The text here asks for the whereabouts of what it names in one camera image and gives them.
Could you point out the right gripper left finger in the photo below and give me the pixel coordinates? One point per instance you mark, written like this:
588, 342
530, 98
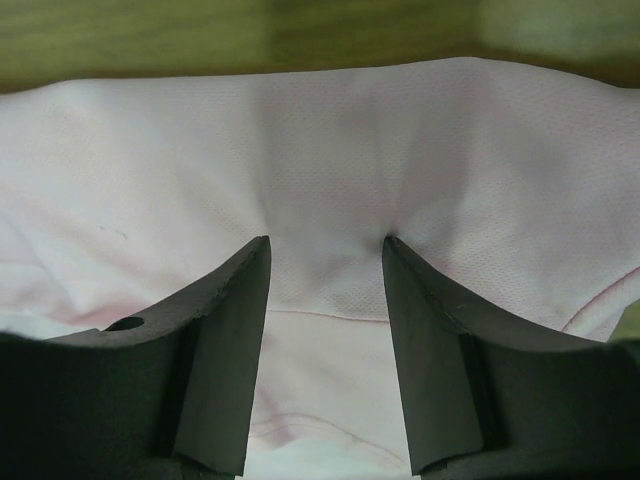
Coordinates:
166, 393

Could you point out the pink t shirt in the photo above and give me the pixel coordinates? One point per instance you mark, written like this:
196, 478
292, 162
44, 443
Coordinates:
518, 182

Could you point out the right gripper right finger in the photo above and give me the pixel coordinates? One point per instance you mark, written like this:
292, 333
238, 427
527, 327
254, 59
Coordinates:
489, 395

